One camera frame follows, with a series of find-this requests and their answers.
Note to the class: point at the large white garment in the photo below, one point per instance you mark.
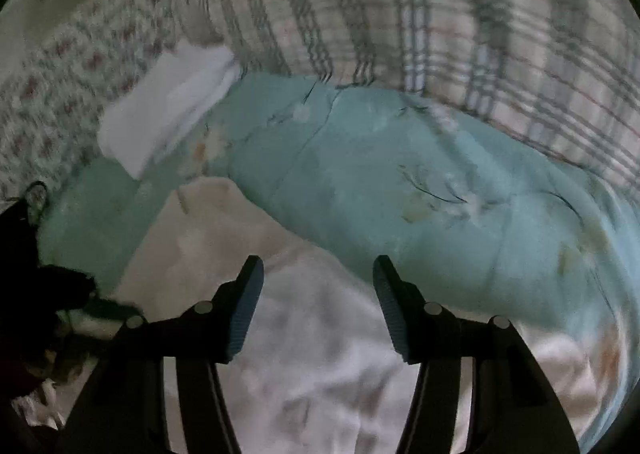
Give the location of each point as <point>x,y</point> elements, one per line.
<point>310,334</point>

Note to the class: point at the floral bed sheet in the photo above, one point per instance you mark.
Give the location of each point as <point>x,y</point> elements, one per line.
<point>60,83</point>

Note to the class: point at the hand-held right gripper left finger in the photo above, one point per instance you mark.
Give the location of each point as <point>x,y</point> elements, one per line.
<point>241,314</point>

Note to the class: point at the teal floral blanket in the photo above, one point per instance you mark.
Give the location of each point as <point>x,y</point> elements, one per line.
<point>375,158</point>

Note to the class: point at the plaid pillow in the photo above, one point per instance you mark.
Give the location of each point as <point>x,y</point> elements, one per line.
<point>400,8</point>

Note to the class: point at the small folded white garment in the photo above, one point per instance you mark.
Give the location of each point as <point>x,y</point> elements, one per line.
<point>160,108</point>

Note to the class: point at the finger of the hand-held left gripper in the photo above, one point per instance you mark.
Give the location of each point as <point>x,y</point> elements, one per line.
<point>116,308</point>

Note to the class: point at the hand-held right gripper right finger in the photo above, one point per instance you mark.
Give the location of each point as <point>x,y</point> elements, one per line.
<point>396,316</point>

